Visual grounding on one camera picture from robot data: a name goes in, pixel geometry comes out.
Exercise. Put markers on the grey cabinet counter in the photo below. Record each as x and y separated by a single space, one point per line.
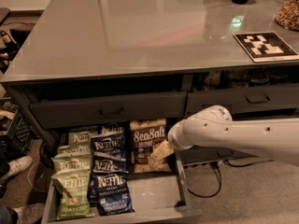
97 48

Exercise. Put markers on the grey top left drawer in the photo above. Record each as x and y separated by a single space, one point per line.
96 110

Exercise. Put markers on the grey bottom right drawer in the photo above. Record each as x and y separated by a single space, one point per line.
196 155

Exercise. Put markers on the back blue chip bag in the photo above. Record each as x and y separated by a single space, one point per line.
111 127

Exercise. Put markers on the white sneaker lower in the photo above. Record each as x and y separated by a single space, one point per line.
30 213

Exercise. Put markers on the back green chip bag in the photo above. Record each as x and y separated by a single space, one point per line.
81 134

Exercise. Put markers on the glass jar of nuts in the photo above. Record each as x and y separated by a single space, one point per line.
288 15

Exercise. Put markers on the front green jalapeno chip bag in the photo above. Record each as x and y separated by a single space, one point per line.
73 186

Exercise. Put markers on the open grey middle drawer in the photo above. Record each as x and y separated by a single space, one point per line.
157 197

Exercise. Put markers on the front blue vinegar chip bag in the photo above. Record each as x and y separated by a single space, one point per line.
112 193

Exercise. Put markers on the grey top right drawer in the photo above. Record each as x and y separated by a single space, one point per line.
245 100

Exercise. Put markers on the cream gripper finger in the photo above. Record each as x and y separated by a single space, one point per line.
162 151

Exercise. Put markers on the brown sea salt chip bag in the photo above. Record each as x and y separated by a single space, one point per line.
146 136

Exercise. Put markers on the black white fiducial marker board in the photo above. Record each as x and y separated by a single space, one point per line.
265 47

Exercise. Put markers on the black plastic crate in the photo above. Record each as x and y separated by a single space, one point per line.
15 133

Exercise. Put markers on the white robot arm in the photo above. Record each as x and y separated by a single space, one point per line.
275 139

